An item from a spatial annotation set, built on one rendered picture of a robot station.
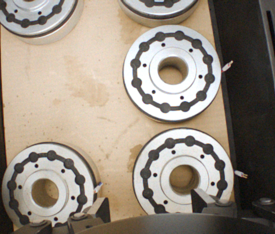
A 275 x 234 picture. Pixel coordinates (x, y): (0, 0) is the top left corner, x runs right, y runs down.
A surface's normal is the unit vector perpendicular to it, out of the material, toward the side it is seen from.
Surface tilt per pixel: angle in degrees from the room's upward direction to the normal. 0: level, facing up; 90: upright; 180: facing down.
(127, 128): 0
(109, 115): 0
